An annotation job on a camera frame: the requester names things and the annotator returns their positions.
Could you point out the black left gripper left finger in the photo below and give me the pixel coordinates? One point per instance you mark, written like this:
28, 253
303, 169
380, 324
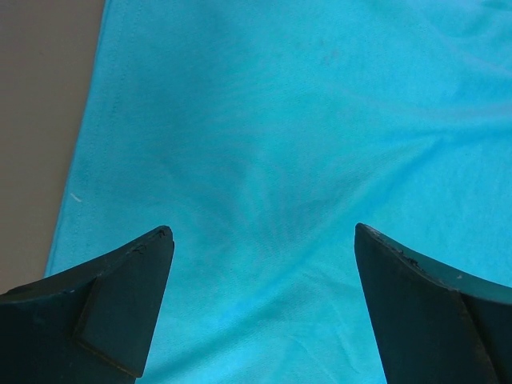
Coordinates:
94, 320

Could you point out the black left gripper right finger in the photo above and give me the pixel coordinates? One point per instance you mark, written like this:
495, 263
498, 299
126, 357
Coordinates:
432, 323

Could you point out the turquoise t shirt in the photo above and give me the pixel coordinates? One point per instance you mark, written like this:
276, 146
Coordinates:
262, 133

